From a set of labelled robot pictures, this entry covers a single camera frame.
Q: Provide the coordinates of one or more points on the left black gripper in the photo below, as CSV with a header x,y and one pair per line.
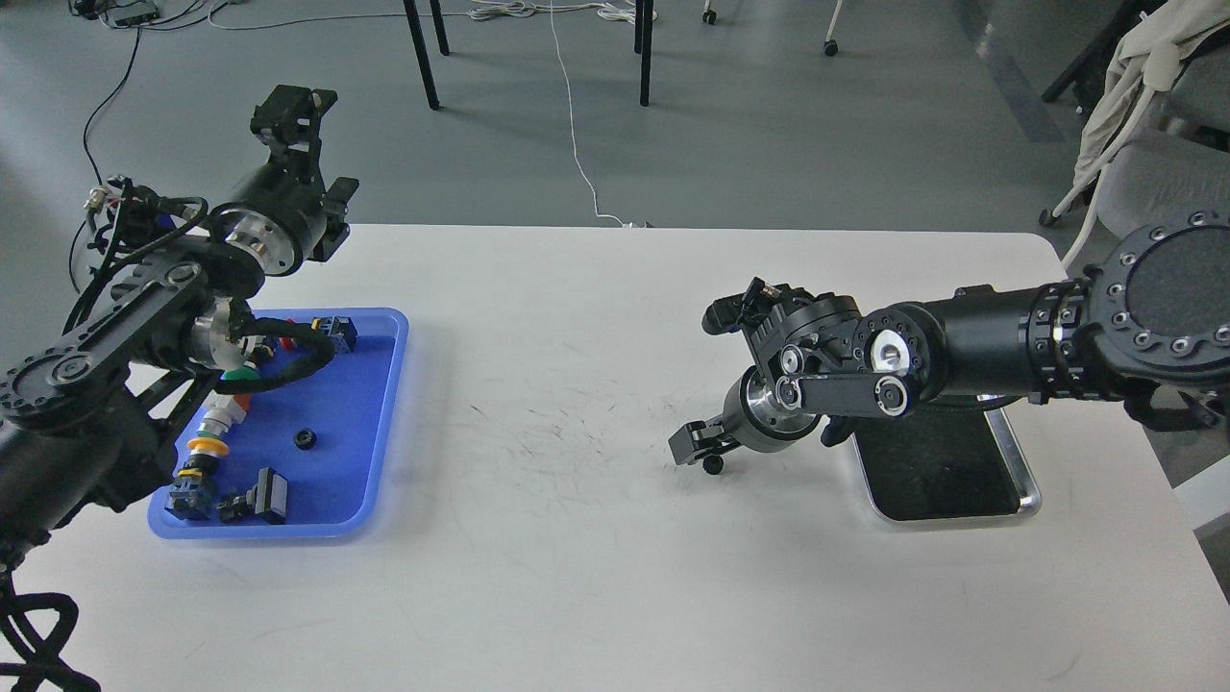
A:
x,y
281,214

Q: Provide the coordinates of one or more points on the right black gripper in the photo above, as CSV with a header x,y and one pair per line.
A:
x,y
751,418

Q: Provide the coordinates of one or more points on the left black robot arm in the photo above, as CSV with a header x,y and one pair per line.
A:
x,y
164,323

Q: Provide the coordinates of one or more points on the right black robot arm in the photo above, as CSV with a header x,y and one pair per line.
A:
x,y
1147,328

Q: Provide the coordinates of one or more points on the silver metal tray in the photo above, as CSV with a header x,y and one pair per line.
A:
x,y
946,470

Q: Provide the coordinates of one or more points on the blue plastic tray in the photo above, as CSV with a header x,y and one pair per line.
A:
x,y
349,404

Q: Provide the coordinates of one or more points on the black table leg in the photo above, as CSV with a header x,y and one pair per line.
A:
x,y
420,47
643,22

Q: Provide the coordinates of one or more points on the white orange push button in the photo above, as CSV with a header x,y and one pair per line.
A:
x,y
221,413

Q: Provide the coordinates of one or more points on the black table leg right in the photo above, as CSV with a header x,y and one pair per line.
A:
x,y
643,22

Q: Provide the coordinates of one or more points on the grey office chair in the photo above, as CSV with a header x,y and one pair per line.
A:
x,y
1162,169

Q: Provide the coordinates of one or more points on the beige cloth on chair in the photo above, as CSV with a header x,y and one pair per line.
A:
x,y
1147,62

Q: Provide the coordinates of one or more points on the red button black switch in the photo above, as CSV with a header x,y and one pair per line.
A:
x,y
339,330

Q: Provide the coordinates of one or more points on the green push button switch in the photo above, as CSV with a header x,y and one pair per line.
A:
x,y
244,380

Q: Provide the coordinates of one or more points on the black square switch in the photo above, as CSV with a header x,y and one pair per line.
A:
x,y
266,500

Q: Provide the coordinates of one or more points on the yellow push button switch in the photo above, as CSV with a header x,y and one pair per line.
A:
x,y
193,493

